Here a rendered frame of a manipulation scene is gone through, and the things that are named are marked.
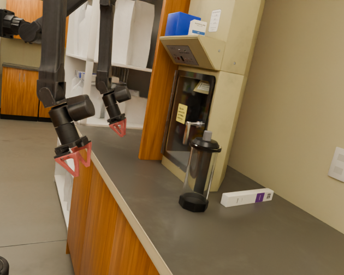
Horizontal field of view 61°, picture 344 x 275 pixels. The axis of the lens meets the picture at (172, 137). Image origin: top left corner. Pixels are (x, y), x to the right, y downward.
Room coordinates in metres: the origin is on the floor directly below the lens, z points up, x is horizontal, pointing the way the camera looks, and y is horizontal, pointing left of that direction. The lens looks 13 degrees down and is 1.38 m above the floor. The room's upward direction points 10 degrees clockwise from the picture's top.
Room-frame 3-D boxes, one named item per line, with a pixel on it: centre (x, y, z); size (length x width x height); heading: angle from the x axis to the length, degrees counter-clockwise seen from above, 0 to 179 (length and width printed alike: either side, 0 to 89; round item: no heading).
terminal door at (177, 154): (1.20, -0.04, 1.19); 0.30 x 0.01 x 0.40; 29
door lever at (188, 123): (1.09, -0.07, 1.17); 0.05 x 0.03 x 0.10; 119
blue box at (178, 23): (1.24, 0.04, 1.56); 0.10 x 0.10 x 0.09; 29
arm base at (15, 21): (1.36, 0.79, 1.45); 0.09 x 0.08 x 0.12; 179
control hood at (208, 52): (1.18, 0.00, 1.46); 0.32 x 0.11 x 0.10; 29
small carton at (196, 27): (1.14, -0.02, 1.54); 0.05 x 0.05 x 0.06; 14
